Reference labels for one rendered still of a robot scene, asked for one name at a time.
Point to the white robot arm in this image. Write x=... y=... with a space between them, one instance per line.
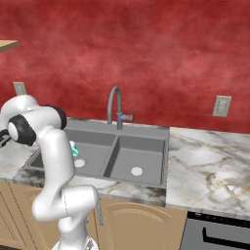
x=55 y=162

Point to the grey double basin sink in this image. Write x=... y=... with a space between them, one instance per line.
x=136 y=153

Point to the grey curved tap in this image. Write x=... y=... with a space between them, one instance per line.
x=119 y=117

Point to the tan cupboard door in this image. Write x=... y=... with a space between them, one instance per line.
x=16 y=215
x=143 y=228

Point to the grey dishwasher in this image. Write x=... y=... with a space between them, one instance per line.
x=195 y=237

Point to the beige wall outlet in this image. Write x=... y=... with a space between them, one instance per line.
x=19 y=88
x=222 y=106

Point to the wooden wall shelf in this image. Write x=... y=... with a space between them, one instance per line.
x=7 y=44

